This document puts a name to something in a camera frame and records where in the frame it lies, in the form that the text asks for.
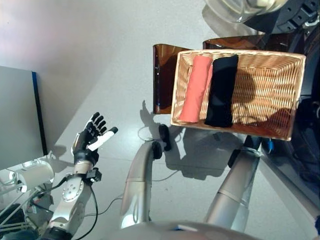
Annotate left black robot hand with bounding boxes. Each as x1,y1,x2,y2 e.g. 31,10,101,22
71,112,119,167

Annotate black cloth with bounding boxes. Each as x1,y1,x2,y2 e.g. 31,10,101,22
204,54,240,129

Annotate dark grey washing machine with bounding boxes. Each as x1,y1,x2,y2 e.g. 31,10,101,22
259,22,320,219

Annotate round glass washing machine door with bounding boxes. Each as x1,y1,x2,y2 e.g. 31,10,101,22
203,0,320,34

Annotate white cylindrical device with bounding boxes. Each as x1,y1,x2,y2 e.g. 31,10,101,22
18,163,55,188

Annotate left silver robot leg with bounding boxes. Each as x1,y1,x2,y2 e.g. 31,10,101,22
120,123,173,230

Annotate silver robot leg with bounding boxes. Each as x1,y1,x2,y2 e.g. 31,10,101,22
120,123,173,230
203,135,264,233

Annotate grey panel with black edge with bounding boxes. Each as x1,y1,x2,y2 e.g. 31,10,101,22
0,65,49,171

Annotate brown translucent acrylic stool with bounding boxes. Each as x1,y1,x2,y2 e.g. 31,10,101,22
152,34,271,116

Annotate rolled coral red cloth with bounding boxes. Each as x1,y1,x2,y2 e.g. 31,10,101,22
177,55,214,124

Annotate silver robot torso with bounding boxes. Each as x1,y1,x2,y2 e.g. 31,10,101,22
109,219,262,240

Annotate right silver robot leg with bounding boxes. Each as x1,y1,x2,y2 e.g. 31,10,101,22
203,135,264,233

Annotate rectangular wicker basket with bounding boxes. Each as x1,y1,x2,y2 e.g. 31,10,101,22
170,48,307,141

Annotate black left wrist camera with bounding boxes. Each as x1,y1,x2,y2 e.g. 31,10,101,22
85,168,103,185

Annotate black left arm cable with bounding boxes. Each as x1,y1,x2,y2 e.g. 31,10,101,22
49,174,99,240

